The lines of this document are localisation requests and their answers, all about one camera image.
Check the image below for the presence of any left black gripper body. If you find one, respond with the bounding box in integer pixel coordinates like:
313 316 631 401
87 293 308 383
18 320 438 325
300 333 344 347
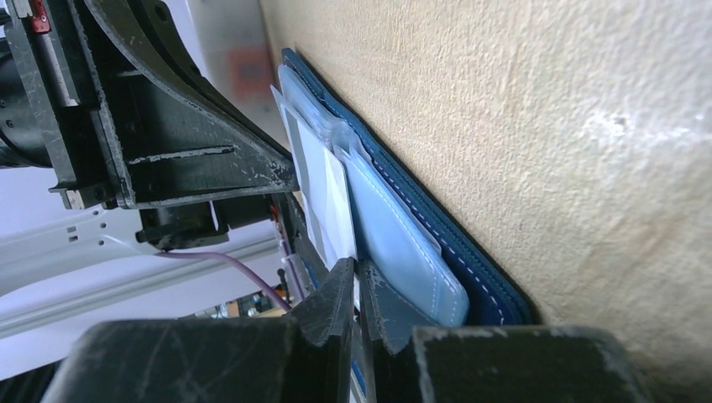
0 0 280 251

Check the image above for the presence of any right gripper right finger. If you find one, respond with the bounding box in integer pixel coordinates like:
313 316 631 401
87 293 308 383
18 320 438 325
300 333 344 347
359 260 433 402

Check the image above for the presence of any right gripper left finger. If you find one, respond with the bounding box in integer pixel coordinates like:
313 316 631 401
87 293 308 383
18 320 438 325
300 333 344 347
286 258 356 402

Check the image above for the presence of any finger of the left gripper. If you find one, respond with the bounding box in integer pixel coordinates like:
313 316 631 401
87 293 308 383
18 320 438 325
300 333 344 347
83 1 297 209

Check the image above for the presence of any blue card holder wallet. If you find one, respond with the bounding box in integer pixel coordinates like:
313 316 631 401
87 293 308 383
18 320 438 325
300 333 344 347
270 47 538 403

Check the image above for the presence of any white card black stripe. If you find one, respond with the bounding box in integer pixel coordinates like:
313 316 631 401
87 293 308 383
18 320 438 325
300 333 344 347
271 87 358 269

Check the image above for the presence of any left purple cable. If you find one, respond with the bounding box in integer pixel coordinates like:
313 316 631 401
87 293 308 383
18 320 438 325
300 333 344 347
155 238 307 312

